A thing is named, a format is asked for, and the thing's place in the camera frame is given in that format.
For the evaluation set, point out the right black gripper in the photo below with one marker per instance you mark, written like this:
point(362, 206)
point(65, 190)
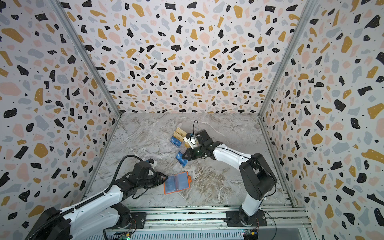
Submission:
point(194, 149)

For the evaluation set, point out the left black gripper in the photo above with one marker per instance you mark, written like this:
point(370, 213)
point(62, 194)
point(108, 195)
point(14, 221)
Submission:
point(160, 179)

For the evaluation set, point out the blue card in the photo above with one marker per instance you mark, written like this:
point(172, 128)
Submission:
point(176, 142)
point(181, 160)

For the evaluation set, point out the orange card holder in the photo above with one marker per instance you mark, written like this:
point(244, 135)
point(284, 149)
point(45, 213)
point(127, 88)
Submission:
point(177, 183)

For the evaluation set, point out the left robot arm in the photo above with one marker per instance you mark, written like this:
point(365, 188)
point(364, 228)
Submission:
point(100, 212)

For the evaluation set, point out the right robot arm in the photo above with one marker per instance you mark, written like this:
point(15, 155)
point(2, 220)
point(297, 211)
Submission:
point(258, 178)

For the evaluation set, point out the gold card back left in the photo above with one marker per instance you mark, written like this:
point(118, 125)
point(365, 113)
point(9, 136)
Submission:
point(181, 132)

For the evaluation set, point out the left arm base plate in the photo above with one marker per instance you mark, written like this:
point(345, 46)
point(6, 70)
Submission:
point(132, 221)

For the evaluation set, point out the right aluminium corner post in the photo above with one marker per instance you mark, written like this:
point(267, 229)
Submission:
point(305, 16)

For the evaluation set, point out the aluminium corner post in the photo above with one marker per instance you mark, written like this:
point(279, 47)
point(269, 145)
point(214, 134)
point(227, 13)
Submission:
point(305, 16)
point(59, 11)

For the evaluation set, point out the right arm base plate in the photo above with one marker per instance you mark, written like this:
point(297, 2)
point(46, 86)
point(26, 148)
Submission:
point(241, 219)

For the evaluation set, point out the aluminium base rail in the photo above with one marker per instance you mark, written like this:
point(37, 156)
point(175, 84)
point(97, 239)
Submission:
point(207, 223)

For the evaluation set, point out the left aluminium corner post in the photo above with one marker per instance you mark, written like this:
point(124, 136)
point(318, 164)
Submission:
point(59, 11)

